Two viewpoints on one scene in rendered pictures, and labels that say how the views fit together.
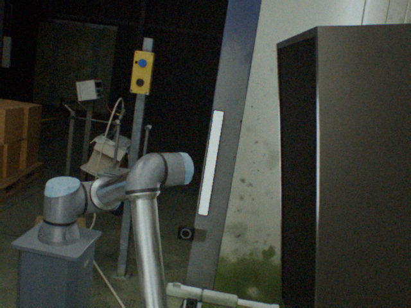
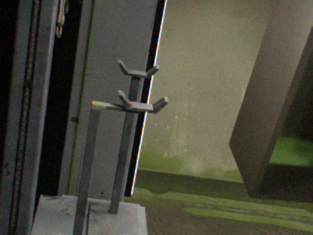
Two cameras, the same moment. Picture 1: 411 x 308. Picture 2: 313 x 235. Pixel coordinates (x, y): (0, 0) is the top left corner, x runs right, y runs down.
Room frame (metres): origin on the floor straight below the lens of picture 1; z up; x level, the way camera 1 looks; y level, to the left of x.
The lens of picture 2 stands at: (2.47, 1.43, 1.38)
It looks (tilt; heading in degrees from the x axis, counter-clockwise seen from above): 19 degrees down; 259
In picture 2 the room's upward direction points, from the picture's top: 10 degrees clockwise
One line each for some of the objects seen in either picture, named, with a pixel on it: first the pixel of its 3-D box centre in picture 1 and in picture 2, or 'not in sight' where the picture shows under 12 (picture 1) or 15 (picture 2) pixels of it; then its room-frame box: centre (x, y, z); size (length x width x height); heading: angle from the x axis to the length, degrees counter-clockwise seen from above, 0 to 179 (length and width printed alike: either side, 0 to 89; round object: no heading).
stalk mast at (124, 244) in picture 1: (133, 164); (15, 217); (2.51, 0.45, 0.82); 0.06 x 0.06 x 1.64; 87
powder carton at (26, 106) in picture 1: (22, 119); not in sight; (4.37, 2.15, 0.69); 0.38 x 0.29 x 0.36; 2
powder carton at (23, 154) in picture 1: (20, 149); not in sight; (4.39, 2.16, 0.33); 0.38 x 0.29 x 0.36; 4
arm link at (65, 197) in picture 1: (63, 198); not in sight; (1.64, 0.59, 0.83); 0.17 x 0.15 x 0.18; 133
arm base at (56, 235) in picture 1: (59, 226); not in sight; (1.64, 0.60, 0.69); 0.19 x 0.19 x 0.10
